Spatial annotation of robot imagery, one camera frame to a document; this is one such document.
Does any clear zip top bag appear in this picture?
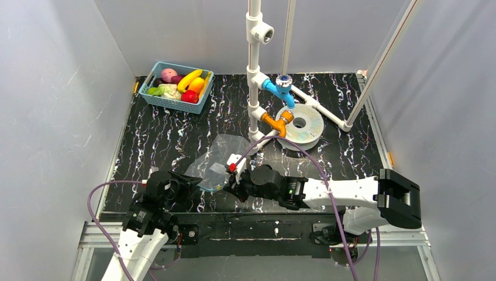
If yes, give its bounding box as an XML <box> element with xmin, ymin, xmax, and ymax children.
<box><xmin>185</xmin><ymin>134</ymin><xmax>250</xmax><ymax>192</ymax></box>

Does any light blue plastic basket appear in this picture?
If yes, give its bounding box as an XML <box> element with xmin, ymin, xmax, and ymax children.
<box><xmin>138</xmin><ymin>61</ymin><xmax>214</xmax><ymax>114</ymax></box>

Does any red toy apple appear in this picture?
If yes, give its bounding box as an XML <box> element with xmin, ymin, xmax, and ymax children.
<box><xmin>181</xmin><ymin>90</ymin><xmax>199</xmax><ymax>104</ymax></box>

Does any yellow toy banana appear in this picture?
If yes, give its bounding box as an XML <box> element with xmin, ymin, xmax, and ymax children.
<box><xmin>177</xmin><ymin>69</ymin><xmax>203</xmax><ymax>93</ymax></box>

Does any orange toy mango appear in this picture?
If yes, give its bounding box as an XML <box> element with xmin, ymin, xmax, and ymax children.
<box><xmin>188</xmin><ymin>77</ymin><xmax>205</xmax><ymax>94</ymax></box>

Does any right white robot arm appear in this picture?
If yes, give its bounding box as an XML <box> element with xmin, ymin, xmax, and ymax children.
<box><xmin>223</xmin><ymin>165</ymin><xmax>422</xmax><ymax>235</ymax></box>

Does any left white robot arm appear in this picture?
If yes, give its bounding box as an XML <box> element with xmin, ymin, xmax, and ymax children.
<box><xmin>102</xmin><ymin>171</ymin><xmax>202</xmax><ymax>280</ymax></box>

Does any orange plastic faucet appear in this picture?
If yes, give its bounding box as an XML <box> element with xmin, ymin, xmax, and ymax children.
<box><xmin>260</xmin><ymin>110</ymin><xmax>294</xmax><ymax>138</ymax></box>

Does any blue plastic faucet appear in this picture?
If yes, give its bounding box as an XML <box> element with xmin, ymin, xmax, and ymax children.
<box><xmin>261</xmin><ymin>74</ymin><xmax>295</xmax><ymax>109</ymax></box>

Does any green white toy cabbage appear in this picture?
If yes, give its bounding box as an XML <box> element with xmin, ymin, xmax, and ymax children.
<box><xmin>147</xmin><ymin>84</ymin><xmax>181</xmax><ymax>100</ymax></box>

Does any yellow toy corn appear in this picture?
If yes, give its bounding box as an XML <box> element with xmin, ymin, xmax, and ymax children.
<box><xmin>198</xmin><ymin>71</ymin><xmax>212</xmax><ymax>98</ymax></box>

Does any pink toy potato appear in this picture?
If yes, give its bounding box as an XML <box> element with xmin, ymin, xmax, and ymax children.
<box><xmin>161</xmin><ymin>68</ymin><xmax>178</xmax><ymax>84</ymax></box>

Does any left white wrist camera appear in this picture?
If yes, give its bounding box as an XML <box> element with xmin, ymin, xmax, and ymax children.
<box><xmin>142</xmin><ymin>166</ymin><xmax>159</xmax><ymax>186</ymax></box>

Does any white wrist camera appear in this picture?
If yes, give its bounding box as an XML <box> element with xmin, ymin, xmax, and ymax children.
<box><xmin>226</xmin><ymin>154</ymin><xmax>247</xmax><ymax>174</ymax></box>
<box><xmin>142</xmin><ymin>166</ymin><xmax>159</xmax><ymax>186</ymax></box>

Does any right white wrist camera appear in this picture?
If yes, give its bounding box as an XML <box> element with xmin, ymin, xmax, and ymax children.
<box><xmin>226</xmin><ymin>154</ymin><xmax>247</xmax><ymax>174</ymax></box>

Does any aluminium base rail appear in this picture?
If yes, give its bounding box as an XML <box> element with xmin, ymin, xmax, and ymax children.
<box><xmin>71</xmin><ymin>219</ymin><xmax>440</xmax><ymax>281</ymax></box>

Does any white PVC pipe frame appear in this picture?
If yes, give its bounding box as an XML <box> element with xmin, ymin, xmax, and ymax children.
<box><xmin>245</xmin><ymin>0</ymin><xmax>421</xmax><ymax>153</ymax></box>

